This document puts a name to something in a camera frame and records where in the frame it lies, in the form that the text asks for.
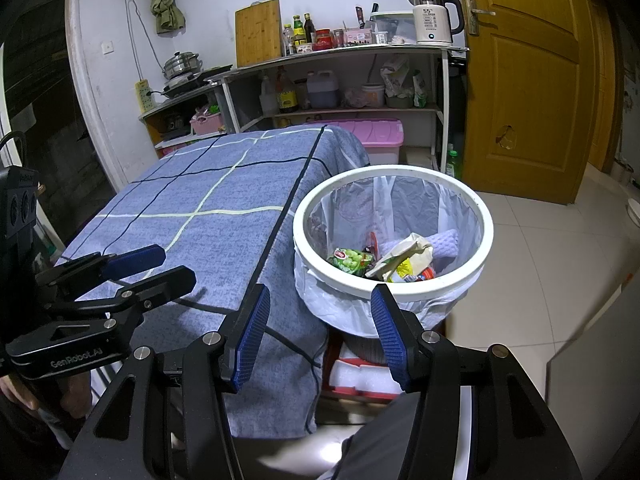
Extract blue plaid blanket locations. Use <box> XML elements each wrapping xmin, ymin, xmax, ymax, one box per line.
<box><xmin>52</xmin><ymin>125</ymin><xmax>372</xmax><ymax>436</ymax></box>

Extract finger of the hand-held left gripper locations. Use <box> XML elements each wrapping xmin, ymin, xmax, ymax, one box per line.
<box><xmin>47</xmin><ymin>265</ymin><xmax>197</xmax><ymax>328</ymax></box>
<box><xmin>34</xmin><ymin>244</ymin><xmax>167</xmax><ymax>301</ymax></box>

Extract crumpled plastic bags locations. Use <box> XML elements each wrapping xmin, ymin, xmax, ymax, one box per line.
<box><xmin>380</xmin><ymin>57</ymin><xmax>428</xmax><ymax>109</ymax></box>

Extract white electric kettle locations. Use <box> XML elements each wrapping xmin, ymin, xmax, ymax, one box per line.
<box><xmin>411</xmin><ymin>0</ymin><xmax>466</xmax><ymax>46</ymax></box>

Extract white shelf unit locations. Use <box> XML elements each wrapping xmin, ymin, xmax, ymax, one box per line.
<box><xmin>205</xmin><ymin>42</ymin><xmax>471</xmax><ymax>173</ymax></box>

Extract person's grey trouser leg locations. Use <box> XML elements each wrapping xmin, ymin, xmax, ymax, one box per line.
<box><xmin>320</xmin><ymin>392</ymin><xmax>436</xmax><ymax>480</ymax></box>

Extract red white crate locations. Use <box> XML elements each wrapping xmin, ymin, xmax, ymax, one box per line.
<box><xmin>320</xmin><ymin>345</ymin><xmax>416</xmax><ymax>401</ymax></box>

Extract yellow wooden door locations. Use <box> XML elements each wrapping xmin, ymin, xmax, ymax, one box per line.
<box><xmin>452</xmin><ymin>0</ymin><xmax>616</xmax><ymax>206</ymax></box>

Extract pink storage box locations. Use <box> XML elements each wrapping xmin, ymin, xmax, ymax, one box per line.
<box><xmin>300</xmin><ymin>119</ymin><xmax>405</xmax><ymax>165</ymax></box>

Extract metal door handle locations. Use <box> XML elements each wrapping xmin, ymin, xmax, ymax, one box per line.
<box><xmin>464</xmin><ymin>0</ymin><xmax>497</xmax><ymax>37</ymax></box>

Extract cream paper packet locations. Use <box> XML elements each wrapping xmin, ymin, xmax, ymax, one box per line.
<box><xmin>365</xmin><ymin>232</ymin><xmax>435</xmax><ymax>282</ymax></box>

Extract black induction cooker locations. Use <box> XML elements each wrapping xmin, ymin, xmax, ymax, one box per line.
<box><xmin>161</xmin><ymin>65</ymin><xmax>233</xmax><ymax>98</ymax></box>

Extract pink knife holder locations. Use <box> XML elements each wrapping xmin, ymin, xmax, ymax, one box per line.
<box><xmin>345</xmin><ymin>4</ymin><xmax>381</xmax><ymax>47</ymax></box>

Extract soy sauce bottle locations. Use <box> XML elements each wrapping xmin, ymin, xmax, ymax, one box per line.
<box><xmin>276</xmin><ymin>67</ymin><xmax>299</xmax><ymax>113</ymax></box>

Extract yellow power strip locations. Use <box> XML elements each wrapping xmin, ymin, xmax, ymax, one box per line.
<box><xmin>135</xmin><ymin>80</ymin><xmax>153</xmax><ymax>115</ymax></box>

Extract green snack packet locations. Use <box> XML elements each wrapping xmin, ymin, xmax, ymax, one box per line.
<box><xmin>327</xmin><ymin>247</ymin><xmax>375</xmax><ymax>276</ymax></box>

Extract person's left hand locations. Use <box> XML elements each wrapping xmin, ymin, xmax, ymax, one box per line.
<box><xmin>0</xmin><ymin>367</ymin><xmax>93</xmax><ymax>418</ymax></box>

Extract wooden cutting board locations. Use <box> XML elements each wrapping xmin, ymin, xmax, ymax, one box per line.
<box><xmin>235</xmin><ymin>1</ymin><xmax>282</xmax><ymax>68</ymax></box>

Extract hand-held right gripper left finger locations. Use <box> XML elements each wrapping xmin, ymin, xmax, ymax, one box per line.
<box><xmin>60</xmin><ymin>282</ymin><xmax>272</xmax><ymax>480</ymax></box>

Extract white plastic bottle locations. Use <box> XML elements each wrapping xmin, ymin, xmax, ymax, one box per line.
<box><xmin>259</xmin><ymin>74</ymin><xmax>278</xmax><ymax>116</ymax></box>

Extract steel pot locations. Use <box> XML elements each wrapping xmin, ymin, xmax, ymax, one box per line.
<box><xmin>163</xmin><ymin>51</ymin><xmax>203</xmax><ymax>79</ymax></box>

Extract short white foam net sleeve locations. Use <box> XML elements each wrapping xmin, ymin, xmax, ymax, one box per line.
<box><xmin>425</xmin><ymin>229</ymin><xmax>460</xmax><ymax>261</ymax></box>

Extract white trash bin with liner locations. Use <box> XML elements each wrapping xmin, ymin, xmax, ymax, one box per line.
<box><xmin>292</xmin><ymin>164</ymin><xmax>495</xmax><ymax>338</ymax></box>

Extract purple liquid jug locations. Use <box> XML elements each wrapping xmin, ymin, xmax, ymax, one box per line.
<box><xmin>306</xmin><ymin>71</ymin><xmax>340</xmax><ymax>109</ymax></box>

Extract grey board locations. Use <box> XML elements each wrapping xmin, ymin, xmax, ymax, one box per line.
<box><xmin>545</xmin><ymin>280</ymin><xmax>640</xmax><ymax>480</ymax></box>

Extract low wooden shelf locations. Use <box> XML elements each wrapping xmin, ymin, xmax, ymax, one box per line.
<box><xmin>139</xmin><ymin>82</ymin><xmax>228</xmax><ymax>158</ymax></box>

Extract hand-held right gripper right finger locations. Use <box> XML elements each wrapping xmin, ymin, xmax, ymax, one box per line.
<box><xmin>370</xmin><ymin>282</ymin><xmax>583</xmax><ymax>480</ymax></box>

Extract pink basket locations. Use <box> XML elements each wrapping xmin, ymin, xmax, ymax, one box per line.
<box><xmin>190</xmin><ymin>112</ymin><xmax>223</xmax><ymax>136</ymax></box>

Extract clear plastic container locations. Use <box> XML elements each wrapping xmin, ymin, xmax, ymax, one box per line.
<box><xmin>372</xmin><ymin>11</ymin><xmax>416</xmax><ymax>45</ymax></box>

